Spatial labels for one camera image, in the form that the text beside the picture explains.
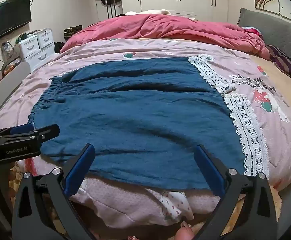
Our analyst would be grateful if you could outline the black television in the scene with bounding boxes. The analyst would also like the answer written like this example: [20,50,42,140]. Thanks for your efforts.
[0,0,32,45]

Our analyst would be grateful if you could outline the purple striped cloth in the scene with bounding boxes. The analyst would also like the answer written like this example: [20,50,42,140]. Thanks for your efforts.
[265,44,291,82]

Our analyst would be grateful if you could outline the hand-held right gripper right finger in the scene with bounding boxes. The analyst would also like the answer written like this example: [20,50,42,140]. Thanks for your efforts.
[195,144,278,240]

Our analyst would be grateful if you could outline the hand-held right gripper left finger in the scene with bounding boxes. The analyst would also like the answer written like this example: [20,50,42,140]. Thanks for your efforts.
[12,144,96,240]

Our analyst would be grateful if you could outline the white dotted cloth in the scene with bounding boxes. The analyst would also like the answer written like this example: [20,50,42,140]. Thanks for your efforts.
[160,191,195,221]

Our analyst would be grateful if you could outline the tan bed sheet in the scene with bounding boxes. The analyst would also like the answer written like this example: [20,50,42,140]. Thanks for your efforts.
[249,52,291,103]

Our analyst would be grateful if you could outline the white drawer chest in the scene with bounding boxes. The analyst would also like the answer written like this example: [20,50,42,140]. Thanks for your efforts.
[17,29,55,65]

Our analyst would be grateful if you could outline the blue pants with lace trim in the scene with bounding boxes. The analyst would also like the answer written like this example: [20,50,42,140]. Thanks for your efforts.
[28,55,271,191]

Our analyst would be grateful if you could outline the pink teal cloth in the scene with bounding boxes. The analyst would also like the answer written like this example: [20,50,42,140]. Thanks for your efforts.
[244,27,261,36]

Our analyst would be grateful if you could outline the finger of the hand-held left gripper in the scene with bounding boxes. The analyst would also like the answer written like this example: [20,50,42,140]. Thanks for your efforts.
[0,124,60,144]
[0,123,35,138]

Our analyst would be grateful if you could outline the pink printed blanket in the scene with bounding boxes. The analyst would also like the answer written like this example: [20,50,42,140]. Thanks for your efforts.
[0,37,291,228]

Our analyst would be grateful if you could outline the cream cloth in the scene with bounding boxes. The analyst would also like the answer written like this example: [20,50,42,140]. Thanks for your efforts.
[124,9,171,16]

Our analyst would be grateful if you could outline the dark brown bag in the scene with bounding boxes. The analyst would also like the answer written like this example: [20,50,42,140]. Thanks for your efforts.
[64,25,83,37]

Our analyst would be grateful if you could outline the person's foot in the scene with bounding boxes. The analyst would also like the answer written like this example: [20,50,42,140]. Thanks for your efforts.
[173,221,196,240]

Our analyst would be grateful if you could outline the red quilt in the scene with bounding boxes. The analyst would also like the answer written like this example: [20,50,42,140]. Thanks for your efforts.
[60,14,271,60]

